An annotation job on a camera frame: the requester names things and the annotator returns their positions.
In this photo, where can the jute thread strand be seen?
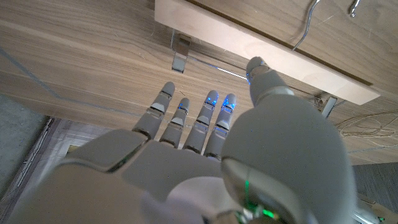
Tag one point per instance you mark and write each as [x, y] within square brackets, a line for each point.
[367, 132]

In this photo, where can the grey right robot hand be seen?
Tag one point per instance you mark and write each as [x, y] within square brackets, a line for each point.
[280, 149]

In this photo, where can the wooden stick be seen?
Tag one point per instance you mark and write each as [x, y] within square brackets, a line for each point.
[248, 40]

